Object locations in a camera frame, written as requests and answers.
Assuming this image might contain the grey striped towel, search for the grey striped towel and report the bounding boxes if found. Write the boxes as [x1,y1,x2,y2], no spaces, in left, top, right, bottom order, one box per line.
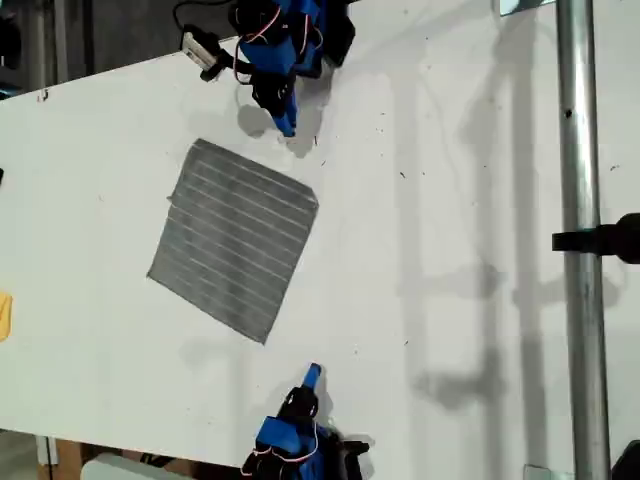
[146,138,320,345]

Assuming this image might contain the white box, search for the white box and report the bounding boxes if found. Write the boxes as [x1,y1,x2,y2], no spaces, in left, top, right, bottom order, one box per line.
[80,452,194,480]

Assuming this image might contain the white table leg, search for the white table leg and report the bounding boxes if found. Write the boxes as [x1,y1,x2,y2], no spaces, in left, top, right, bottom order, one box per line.
[35,434,59,469]

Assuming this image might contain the yellow object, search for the yellow object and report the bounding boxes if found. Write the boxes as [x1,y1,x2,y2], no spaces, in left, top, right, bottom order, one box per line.
[0,292,14,344]

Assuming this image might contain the black rounded object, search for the black rounded object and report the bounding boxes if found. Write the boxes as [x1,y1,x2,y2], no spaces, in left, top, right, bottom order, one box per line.
[610,439,640,480]

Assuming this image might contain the arm camera stalk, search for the arm camera stalk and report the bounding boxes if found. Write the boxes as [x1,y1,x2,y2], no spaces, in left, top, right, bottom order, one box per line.
[199,42,256,84]

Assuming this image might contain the arm camera box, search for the arm camera box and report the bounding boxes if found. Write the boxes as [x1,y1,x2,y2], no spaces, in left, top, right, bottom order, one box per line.
[179,23,225,70]
[339,437,372,480]

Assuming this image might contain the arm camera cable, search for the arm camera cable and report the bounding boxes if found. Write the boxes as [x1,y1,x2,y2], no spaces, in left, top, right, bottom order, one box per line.
[172,0,236,30]

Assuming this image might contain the metal table bracket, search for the metal table bracket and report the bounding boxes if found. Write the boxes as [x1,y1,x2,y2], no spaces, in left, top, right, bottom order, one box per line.
[492,0,554,17]

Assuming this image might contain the steel post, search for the steel post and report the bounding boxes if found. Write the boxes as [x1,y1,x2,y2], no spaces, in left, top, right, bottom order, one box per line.
[555,0,612,480]

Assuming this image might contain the black post clamp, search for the black post clamp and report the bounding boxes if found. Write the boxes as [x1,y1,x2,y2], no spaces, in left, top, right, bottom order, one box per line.
[551,212,640,265]

